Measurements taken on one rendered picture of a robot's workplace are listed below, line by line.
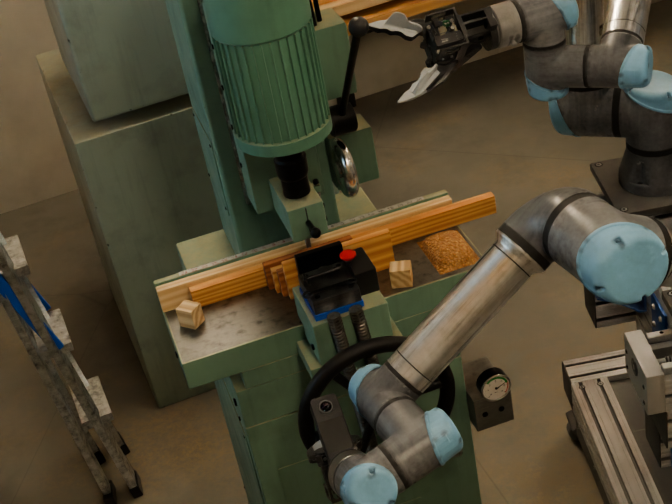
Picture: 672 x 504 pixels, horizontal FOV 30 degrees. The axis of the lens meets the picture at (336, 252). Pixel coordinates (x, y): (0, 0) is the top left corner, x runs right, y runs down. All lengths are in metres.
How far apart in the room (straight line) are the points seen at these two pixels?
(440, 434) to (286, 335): 0.54
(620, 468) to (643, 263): 1.14
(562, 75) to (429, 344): 0.59
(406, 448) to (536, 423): 1.54
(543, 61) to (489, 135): 2.41
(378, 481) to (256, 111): 0.70
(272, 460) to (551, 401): 1.16
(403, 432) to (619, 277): 0.38
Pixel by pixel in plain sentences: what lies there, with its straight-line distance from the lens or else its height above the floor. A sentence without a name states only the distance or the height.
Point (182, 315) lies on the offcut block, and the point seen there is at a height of 0.93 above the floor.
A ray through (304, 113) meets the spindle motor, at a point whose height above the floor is 1.27.
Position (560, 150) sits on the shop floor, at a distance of 4.48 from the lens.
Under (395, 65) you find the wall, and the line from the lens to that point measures 5.04.
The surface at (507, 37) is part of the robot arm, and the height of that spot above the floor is 1.33.
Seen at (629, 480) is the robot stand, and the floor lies 0.23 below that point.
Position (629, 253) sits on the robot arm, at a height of 1.22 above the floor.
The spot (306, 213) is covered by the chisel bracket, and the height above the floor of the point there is 1.05.
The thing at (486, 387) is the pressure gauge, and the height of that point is 0.67.
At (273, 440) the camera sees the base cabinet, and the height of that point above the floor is 0.66.
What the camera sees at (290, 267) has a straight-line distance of 2.30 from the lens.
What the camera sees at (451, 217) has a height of 0.92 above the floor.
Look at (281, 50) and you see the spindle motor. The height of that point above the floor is 1.39.
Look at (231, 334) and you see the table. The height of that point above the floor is 0.90.
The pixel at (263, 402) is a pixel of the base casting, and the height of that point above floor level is 0.76.
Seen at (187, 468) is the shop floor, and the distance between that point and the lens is 3.41.
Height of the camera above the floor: 2.24
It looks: 33 degrees down
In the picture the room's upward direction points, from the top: 11 degrees counter-clockwise
